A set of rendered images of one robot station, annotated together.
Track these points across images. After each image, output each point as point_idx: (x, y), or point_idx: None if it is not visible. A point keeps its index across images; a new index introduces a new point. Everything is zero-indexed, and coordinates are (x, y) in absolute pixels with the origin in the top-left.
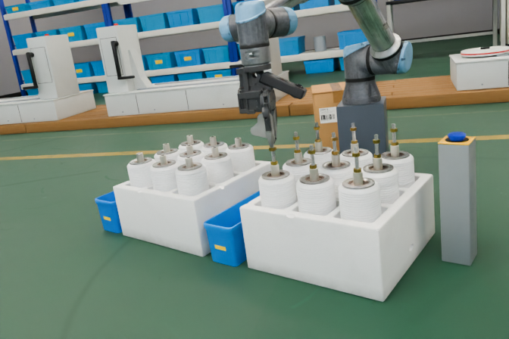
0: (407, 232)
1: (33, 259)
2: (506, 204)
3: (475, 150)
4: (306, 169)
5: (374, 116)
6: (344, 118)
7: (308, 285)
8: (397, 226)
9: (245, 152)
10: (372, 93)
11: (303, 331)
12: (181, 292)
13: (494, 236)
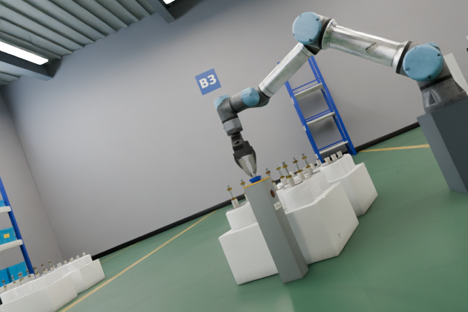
0: (266, 246)
1: None
2: (424, 245)
3: (263, 190)
4: None
5: (432, 125)
6: (423, 128)
7: None
8: (246, 239)
9: (324, 169)
10: (436, 99)
11: (213, 285)
12: None
13: (338, 269)
